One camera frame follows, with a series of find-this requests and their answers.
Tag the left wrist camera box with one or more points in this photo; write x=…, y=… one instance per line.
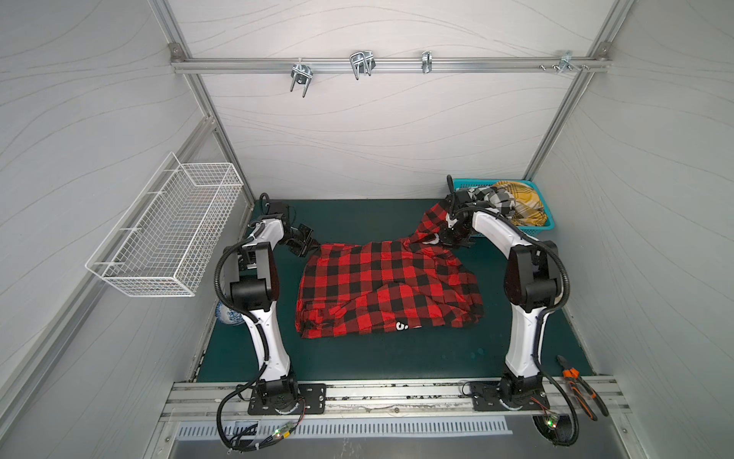
x=279, y=208

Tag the blue white ceramic bowl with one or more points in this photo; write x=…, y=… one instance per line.
x=228, y=316

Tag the white wire basket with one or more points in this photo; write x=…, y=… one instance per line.
x=163, y=242

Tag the grey black plaid shirt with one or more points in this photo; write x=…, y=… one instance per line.
x=497, y=197

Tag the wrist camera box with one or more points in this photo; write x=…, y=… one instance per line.
x=458, y=199
x=279, y=208

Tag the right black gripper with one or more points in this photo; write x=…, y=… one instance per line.
x=445, y=236

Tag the metal hook bracket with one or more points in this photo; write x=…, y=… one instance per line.
x=565, y=64

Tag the orange handled pliers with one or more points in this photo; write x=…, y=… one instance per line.
x=582, y=391

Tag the teal plastic basket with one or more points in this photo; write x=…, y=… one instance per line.
x=468, y=183

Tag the horizontal aluminium rail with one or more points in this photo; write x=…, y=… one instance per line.
x=384, y=65

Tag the red black plaid shirt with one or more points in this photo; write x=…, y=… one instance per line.
x=389, y=286

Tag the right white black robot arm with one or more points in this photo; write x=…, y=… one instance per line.
x=537, y=285

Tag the small metal bracket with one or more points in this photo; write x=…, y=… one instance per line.
x=427, y=62

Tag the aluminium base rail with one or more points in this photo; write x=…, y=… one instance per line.
x=375, y=399

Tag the yellow plaid shirt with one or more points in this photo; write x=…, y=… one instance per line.
x=530, y=210

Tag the metal u-bolt clamp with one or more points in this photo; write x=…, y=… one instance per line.
x=362, y=63
x=302, y=75

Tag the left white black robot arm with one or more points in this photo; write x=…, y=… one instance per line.
x=246, y=282

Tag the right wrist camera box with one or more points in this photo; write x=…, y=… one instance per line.
x=458, y=199

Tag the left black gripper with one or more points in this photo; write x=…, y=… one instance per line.
x=308, y=239

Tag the white slotted cable duct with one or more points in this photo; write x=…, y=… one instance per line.
x=322, y=428

